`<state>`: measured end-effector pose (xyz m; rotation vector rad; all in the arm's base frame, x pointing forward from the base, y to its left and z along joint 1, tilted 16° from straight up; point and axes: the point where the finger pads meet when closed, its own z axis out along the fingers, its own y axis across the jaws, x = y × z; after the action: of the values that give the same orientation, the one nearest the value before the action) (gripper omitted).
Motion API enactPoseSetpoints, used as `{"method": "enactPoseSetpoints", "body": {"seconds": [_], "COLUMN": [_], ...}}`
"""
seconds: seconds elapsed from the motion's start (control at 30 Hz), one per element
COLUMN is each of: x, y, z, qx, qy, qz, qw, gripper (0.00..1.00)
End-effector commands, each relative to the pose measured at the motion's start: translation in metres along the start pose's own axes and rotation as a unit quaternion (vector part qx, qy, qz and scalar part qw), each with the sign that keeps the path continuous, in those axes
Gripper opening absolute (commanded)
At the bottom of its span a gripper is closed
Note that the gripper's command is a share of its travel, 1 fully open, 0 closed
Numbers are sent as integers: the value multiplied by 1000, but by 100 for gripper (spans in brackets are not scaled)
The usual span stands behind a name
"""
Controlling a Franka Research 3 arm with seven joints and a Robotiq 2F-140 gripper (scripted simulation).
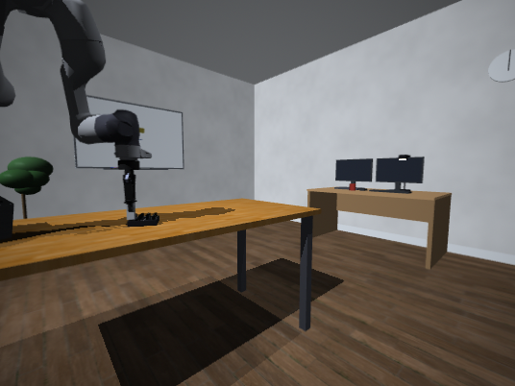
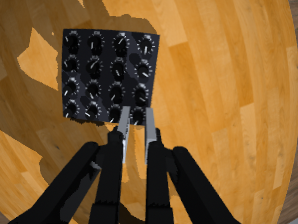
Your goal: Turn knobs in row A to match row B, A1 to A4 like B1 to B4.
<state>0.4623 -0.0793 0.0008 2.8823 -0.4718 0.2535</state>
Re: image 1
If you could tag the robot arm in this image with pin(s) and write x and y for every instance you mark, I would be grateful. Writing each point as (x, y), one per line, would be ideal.
(83, 57)

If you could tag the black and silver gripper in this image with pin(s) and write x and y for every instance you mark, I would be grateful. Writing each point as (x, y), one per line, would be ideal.
(129, 166)

